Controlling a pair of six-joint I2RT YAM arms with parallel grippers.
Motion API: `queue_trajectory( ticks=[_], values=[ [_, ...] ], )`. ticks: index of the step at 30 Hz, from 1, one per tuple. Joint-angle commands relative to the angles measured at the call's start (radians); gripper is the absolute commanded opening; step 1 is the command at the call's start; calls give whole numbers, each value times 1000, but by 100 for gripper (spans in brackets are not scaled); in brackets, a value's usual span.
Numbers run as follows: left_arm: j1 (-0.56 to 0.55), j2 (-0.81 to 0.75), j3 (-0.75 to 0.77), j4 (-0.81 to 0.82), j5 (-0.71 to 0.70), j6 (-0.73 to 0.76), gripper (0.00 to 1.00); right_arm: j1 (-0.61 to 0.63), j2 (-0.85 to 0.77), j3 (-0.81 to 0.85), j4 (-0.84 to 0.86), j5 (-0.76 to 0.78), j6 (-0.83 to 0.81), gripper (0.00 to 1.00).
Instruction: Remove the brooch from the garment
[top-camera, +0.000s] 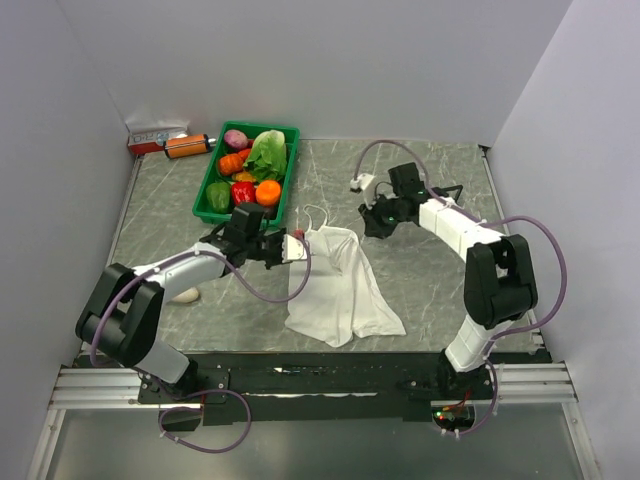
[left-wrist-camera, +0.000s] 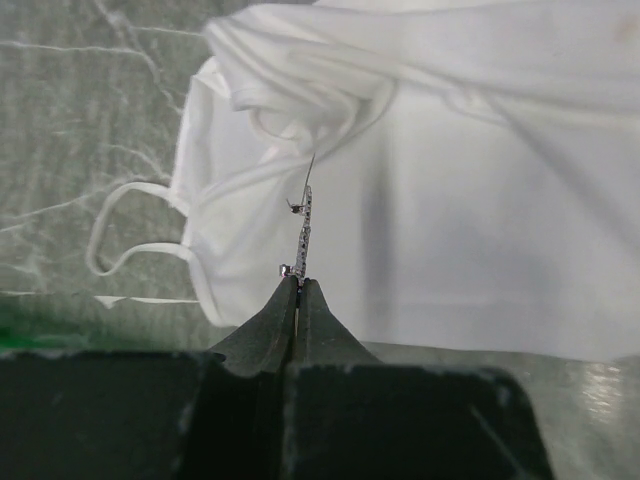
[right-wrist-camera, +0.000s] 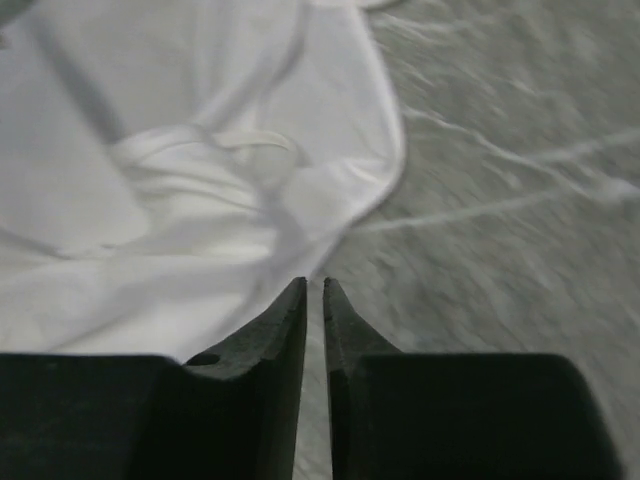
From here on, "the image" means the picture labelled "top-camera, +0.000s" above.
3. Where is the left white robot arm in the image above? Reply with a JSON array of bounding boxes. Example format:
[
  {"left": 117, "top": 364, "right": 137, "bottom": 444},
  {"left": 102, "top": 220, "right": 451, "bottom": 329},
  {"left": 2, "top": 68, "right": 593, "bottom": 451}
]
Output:
[{"left": 75, "top": 203, "right": 287, "bottom": 402}]

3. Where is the red white carton box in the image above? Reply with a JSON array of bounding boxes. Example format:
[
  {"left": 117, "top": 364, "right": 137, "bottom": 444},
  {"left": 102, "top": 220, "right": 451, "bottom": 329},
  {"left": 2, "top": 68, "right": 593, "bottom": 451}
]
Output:
[{"left": 127, "top": 127, "right": 188, "bottom": 157}]

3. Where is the purple onion toy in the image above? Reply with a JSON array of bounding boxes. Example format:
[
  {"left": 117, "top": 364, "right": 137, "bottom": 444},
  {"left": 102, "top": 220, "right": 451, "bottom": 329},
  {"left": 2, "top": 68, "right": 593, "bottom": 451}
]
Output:
[{"left": 223, "top": 129, "right": 249, "bottom": 151}]

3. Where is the black square frame stand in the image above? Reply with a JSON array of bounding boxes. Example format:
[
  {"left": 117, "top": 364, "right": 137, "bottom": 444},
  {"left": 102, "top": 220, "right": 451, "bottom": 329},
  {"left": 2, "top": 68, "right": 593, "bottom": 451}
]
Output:
[{"left": 433, "top": 185, "right": 464, "bottom": 203}]

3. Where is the green bell pepper toy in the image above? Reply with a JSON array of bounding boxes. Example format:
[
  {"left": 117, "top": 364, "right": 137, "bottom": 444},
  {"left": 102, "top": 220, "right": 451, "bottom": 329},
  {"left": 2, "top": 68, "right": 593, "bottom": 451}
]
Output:
[{"left": 205, "top": 181, "right": 231, "bottom": 214}]

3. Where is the orange fruit toy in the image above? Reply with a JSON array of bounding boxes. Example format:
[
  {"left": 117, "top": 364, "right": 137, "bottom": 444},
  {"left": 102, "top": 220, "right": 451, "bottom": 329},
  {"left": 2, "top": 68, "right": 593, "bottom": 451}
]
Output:
[{"left": 255, "top": 180, "right": 282, "bottom": 208}]

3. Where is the red bell pepper toy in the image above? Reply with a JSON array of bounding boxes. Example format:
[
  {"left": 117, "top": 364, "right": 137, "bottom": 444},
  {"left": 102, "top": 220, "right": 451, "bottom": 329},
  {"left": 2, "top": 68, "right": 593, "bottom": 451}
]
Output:
[{"left": 231, "top": 181, "right": 257, "bottom": 206}]

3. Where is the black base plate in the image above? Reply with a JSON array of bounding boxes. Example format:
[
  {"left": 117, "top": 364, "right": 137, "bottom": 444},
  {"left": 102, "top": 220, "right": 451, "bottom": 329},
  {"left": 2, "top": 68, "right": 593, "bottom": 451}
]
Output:
[{"left": 138, "top": 352, "right": 494, "bottom": 426}]

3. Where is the yellow pepper toy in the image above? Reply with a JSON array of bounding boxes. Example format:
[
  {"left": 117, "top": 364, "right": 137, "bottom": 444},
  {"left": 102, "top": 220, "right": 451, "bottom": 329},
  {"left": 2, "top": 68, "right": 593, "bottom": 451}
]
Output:
[{"left": 232, "top": 171, "right": 257, "bottom": 184}]

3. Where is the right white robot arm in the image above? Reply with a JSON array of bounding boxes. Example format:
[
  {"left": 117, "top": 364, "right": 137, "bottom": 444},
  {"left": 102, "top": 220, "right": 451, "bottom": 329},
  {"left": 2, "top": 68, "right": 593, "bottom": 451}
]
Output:
[{"left": 350, "top": 163, "right": 538, "bottom": 399}]

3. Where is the orange cylinder bottle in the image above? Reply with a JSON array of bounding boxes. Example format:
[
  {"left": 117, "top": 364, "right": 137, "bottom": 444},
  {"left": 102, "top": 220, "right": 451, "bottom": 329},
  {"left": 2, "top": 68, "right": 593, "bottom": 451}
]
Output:
[{"left": 163, "top": 134, "right": 217, "bottom": 160}]

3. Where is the white camisole garment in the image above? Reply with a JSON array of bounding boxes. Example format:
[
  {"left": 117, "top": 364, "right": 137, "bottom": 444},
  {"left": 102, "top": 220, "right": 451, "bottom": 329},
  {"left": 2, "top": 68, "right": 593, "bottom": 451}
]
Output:
[{"left": 285, "top": 204, "right": 406, "bottom": 348}]

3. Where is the green lettuce toy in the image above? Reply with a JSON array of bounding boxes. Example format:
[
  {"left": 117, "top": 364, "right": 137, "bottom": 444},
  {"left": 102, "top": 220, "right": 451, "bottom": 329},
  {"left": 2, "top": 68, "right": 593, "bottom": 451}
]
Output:
[{"left": 244, "top": 130, "right": 287, "bottom": 182}]

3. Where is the green plastic bin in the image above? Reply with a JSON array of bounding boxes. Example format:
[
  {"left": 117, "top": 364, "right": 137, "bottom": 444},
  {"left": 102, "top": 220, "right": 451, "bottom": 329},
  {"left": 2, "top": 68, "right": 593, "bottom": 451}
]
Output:
[{"left": 192, "top": 121, "right": 300, "bottom": 226}]

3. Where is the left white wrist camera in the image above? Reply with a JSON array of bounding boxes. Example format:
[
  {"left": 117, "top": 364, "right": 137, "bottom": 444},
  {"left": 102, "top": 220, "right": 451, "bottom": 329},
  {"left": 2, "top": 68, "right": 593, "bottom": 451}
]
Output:
[{"left": 282, "top": 229, "right": 309, "bottom": 264}]

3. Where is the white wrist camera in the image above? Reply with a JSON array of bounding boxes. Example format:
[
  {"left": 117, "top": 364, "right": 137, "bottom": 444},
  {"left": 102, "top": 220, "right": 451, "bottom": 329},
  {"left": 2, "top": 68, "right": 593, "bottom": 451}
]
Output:
[
  {"left": 349, "top": 173, "right": 376, "bottom": 194},
  {"left": 282, "top": 229, "right": 309, "bottom": 264}
]

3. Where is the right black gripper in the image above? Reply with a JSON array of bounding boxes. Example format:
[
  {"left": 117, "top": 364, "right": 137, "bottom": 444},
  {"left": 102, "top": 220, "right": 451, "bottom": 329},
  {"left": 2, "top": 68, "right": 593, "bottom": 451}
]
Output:
[{"left": 357, "top": 192, "right": 403, "bottom": 241}]

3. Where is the white radish toy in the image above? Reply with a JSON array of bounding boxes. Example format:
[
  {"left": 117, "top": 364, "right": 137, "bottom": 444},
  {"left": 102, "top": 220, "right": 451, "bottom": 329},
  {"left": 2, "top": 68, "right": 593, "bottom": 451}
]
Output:
[{"left": 172, "top": 287, "right": 200, "bottom": 304}]

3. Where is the small orange pumpkin toy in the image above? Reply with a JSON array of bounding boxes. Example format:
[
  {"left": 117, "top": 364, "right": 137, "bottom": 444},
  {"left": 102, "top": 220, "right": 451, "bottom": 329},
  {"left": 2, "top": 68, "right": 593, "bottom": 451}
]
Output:
[{"left": 217, "top": 153, "right": 244, "bottom": 177}]

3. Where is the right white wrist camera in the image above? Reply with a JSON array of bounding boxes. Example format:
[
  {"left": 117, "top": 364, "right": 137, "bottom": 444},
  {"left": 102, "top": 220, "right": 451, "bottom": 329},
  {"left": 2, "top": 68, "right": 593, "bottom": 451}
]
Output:
[{"left": 349, "top": 173, "right": 376, "bottom": 194}]

